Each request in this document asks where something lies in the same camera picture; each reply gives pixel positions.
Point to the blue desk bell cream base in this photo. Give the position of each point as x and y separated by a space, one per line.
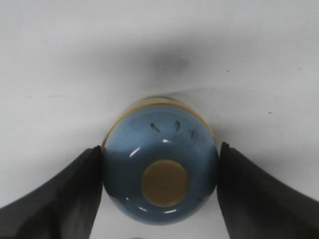
159 161

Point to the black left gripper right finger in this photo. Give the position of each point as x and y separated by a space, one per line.
255 205

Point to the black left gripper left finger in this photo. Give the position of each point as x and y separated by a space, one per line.
64 207

